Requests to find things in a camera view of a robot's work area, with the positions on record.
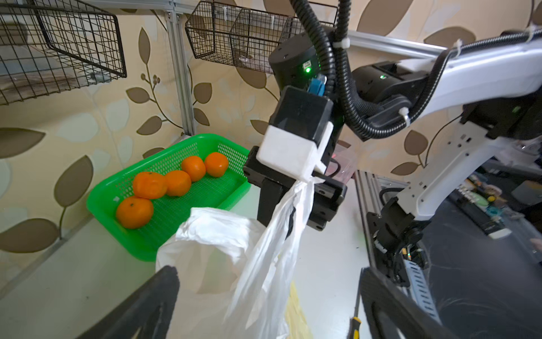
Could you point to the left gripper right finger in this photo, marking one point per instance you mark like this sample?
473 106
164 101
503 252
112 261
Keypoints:
391 314

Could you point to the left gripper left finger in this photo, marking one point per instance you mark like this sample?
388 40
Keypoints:
146 313

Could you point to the white plastic bag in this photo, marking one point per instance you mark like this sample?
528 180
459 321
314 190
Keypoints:
234 272

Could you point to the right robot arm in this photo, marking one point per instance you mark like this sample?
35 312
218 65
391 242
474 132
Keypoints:
497 82

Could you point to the yellow black screwdriver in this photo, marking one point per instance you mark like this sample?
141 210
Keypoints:
355 322

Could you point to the yellow plastic bag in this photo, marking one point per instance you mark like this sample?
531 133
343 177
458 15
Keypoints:
295 318

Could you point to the orange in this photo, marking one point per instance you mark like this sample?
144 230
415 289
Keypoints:
216 164
194 167
149 185
178 183
133 212

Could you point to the green plastic basket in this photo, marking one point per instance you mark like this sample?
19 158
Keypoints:
170 212

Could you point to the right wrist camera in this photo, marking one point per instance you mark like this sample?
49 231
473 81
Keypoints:
297 135

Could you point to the right wire basket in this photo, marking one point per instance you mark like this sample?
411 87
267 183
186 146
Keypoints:
250 36

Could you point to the wire basket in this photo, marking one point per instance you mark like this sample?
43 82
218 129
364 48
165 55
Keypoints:
49 47
250 36

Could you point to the back wire basket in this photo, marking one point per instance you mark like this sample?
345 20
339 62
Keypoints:
49 47

